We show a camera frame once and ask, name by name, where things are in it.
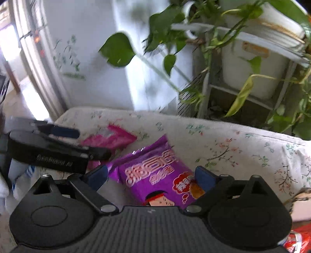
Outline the floral tablecloth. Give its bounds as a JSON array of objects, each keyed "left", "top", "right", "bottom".
[{"left": 0, "top": 106, "right": 311, "bottom": 219}]

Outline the white cabinet green print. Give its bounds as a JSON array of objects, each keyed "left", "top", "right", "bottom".
[{"left": 36, "top": 0, "right": 195, "bottom": 112}]

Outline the person's left hand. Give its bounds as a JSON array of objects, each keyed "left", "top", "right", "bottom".
[{"left": 0, "top": 159, "right": 37, "bottom": 202}]

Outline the white metal plant stand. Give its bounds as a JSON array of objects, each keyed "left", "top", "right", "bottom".
[{"left": 171, "top": 23, "right": 311, "bottom": 119}]

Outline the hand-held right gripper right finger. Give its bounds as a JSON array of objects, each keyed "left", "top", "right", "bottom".
[{"left": 184, "top": 166, "right": 277, "bottom": 214}]

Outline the white door frame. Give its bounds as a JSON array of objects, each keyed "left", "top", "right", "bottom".
[{"left": 11, "top": 0, "right": 70, "bottom": 119}]

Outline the red snack packet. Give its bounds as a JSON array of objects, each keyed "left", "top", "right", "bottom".
[{"left": 284, "top": 229, "right": 311, "bottom": 253}]

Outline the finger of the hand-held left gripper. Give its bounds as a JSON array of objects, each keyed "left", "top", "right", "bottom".
[
  {"left": 30, "top": 120, "right": 81, "bottom": 140},
  {"left": 77, "top": 145, "right": 113, "bottom": 161}
]

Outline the white plant pot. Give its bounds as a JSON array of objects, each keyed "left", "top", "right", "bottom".
[{"left": 220, "top": 0, "right": 307, "bottom": 100}]

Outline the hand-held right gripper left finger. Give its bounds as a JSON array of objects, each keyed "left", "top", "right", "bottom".
[{"left": 31, "top": 165, "right": 119, "bottom": 216}]

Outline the pink snack packet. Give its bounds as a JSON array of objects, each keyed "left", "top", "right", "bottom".
[{"left": 80, "top": 125, "right": 138, "bottom": 171}]

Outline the white vented appliance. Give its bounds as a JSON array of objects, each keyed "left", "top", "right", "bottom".
[{"left": 176, "top": 72, "right": 206, "bottom": 117}]

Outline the purple snack packet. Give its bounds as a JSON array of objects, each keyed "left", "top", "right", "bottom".
[{"left": 107, "top": 134, "right": 207, "bottom": 211}]

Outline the green pothos plant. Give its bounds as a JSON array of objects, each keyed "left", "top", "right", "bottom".
[{"left": 98, "top": 0, "right": 311, "bottom": 141}]

